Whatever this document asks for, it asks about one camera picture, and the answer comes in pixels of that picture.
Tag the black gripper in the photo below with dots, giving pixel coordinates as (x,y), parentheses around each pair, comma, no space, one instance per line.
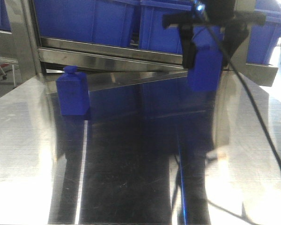
(212,13)

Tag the blue bottle-shaped part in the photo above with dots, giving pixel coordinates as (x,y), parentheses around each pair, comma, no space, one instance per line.
(205,74)
(73,92)

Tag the stainless steel shelf rack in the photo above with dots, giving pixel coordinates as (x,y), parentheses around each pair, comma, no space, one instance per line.
(25,44)

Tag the blue bin far right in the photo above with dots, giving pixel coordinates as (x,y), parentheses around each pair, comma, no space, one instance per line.
(264,38)

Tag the blue bin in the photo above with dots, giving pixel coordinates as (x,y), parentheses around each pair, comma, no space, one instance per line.
(153,36)
(264,38)
(4,20)
(108,22)

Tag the blue bin centre right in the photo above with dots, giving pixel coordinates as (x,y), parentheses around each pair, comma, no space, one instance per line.
(153,36)

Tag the blue bin centre left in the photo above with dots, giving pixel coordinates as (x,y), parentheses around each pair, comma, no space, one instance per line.
(108,22)

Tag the blue bin far left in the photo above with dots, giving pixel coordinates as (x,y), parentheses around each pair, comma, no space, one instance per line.
(4,20)

